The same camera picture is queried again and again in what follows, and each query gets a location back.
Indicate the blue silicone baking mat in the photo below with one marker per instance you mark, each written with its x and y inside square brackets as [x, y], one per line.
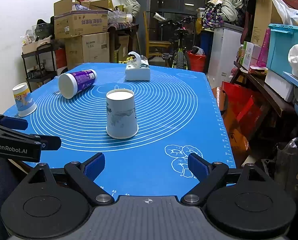
[164, 105]

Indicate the green and white carton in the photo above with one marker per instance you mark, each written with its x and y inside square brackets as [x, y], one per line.
[246, 55]

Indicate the white paper cup grey print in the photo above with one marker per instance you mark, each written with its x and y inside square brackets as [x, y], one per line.
[121, 115]

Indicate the white chest freezer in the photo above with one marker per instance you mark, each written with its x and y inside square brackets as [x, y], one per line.
[224, 52]

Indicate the large plain cardboard box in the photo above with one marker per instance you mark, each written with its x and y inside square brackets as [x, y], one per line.
[89, 47]

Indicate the black metal shelf rack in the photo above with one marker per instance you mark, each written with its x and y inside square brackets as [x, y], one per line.
[42, 67]

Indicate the bicycle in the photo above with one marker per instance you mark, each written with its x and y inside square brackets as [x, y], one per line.
[180, 52]

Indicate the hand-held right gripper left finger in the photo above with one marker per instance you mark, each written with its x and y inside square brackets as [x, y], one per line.
[95, 167]

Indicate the red plastic bucket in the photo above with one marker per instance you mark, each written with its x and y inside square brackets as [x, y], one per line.
[196, 61]

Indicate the purple and white cup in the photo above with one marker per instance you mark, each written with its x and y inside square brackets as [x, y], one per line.
[81, 80]

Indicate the tall brown cardboard box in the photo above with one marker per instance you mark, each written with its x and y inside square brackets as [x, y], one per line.
[263, 20]

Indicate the open printed cardboard box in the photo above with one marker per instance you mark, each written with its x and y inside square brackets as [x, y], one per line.
[81, 22]

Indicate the white flat box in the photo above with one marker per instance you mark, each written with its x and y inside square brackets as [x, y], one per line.
[279, 85]

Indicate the knotted pale curtain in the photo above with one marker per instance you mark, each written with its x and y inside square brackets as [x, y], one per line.
[232, 5]
[131, 5]

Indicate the white tissue pack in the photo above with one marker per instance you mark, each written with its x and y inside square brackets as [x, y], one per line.
[137, 73]

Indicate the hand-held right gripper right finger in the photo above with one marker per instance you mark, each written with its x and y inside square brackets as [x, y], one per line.
[197, 167]

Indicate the red shopping bag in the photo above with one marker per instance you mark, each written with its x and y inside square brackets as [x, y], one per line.
[241, 110]

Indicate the turquoise plastic storage box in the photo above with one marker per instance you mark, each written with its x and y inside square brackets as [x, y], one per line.
[279, 50]

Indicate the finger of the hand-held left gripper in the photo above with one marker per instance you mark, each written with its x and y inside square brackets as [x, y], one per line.
[50, 142]
[13, 123]

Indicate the floral cloth bag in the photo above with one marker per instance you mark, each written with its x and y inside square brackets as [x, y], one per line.
[211, 17]

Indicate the white plastic bag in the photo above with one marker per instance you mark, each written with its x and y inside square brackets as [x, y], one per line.
[286, 12]

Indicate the black plastic bag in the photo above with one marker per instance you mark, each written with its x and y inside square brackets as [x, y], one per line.
[293, 170]

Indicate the small white cup blue print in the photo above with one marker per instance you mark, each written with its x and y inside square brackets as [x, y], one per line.
[23, 102]

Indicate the wooden chair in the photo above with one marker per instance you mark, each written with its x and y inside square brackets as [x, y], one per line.
[156, 46]

